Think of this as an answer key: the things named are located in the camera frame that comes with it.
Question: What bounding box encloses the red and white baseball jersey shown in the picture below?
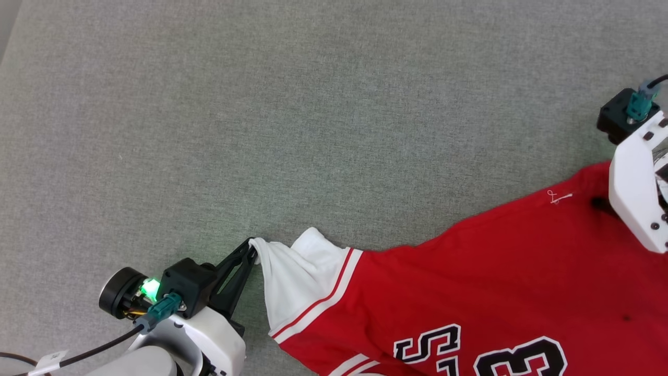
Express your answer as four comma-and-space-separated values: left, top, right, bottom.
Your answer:
249, 161, 668, 376

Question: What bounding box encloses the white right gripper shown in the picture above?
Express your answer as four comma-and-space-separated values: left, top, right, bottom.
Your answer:
590, 110, 668, 254

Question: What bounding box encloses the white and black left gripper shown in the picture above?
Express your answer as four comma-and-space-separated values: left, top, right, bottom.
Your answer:
98, 238, 259, 376

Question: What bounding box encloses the black cable with teal plug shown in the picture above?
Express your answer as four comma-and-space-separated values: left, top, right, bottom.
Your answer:
626, 74, 668, 124
0, 292, 183, 376

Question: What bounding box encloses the grey fabric sofa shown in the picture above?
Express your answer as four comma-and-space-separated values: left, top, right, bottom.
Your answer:
0, 0, 668, 376

